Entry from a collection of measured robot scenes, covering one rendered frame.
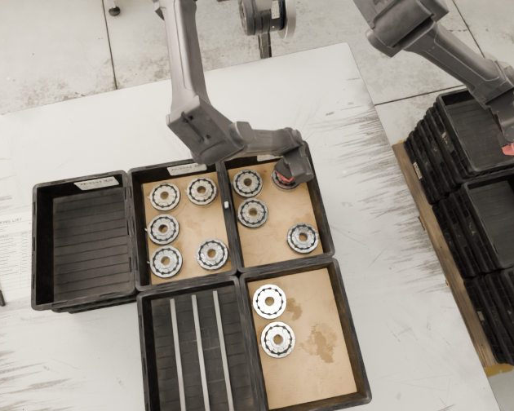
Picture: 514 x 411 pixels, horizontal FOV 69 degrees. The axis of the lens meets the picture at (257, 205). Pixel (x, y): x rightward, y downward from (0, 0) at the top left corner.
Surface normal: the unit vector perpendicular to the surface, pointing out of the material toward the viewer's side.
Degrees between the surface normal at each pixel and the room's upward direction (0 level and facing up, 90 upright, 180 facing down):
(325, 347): 0
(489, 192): 0
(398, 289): 0
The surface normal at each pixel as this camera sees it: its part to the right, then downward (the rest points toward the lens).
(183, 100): -0.52, -0.28
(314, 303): 0.00, -0.33
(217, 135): -0.04, 0.71
